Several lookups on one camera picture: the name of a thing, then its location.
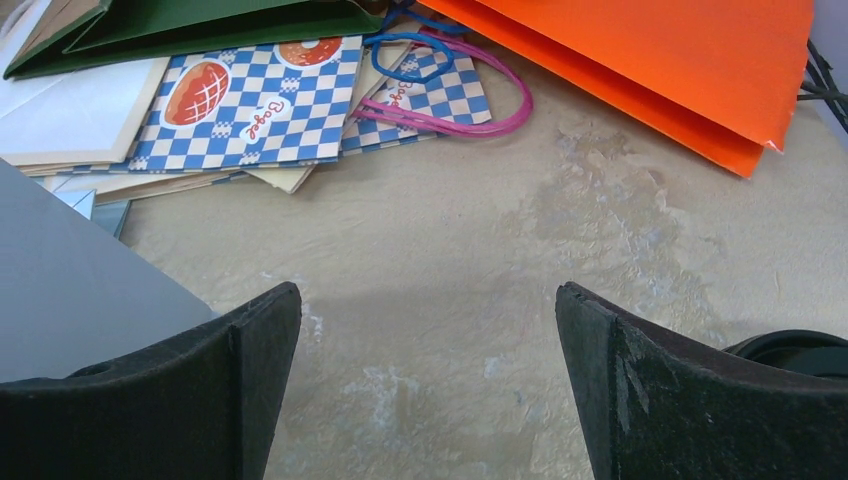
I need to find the orange paper bag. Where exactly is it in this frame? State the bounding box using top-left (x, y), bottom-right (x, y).
top-left (431, 0), bottom-right (814, 177)

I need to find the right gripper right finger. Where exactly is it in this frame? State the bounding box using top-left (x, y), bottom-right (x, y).
top-left (555, 282), bottom-right (847, 479)

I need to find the checkered patterned paper bag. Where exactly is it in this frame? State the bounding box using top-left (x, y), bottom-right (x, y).
top-left (71, 35), bottom-right (363, 174)

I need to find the black cup lid stack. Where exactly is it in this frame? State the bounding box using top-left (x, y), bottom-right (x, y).
top-left (724, 329), bottom-right (847, 381)

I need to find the green paper bag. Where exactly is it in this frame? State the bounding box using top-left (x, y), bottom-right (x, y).
top-left (3, 0), bottom-right (382, 79)

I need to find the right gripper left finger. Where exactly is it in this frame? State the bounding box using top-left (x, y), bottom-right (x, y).
top-left (1, 282), bottom-right (302, 479)

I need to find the light blue paper bag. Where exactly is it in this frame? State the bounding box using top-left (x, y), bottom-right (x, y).
top-left (1, 163), bottom-right (216, 382)

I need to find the flat light blue bag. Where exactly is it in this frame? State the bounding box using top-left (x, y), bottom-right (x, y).
top-left (53, 190), bottom-right (131, 239)

